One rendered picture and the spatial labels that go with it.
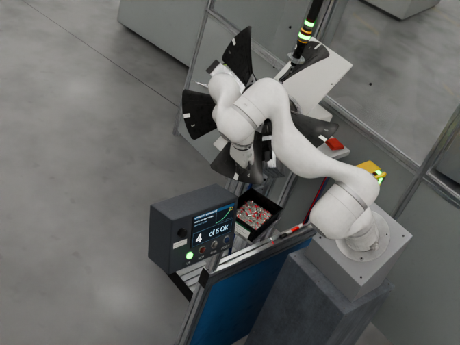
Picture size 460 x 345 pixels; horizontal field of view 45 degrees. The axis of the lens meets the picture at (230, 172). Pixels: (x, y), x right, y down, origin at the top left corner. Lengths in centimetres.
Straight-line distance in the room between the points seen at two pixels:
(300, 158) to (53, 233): 191
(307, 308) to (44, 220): 172
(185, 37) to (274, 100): 335
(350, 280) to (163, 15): 350
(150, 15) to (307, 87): 276
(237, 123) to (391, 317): 190
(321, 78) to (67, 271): 161
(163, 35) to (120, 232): 230
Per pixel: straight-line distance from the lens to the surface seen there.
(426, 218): 289
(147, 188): 360
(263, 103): 160
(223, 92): 167
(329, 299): 203
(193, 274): 306
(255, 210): 236
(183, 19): 490
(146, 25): 521
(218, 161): 229
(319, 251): 207
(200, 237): 169
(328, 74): 261
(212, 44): 366
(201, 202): 167
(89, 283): 301
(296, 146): 161
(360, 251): 201
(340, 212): 163
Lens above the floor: 232
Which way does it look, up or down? 36 degrees down
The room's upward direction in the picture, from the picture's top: 20 degrees clockwise
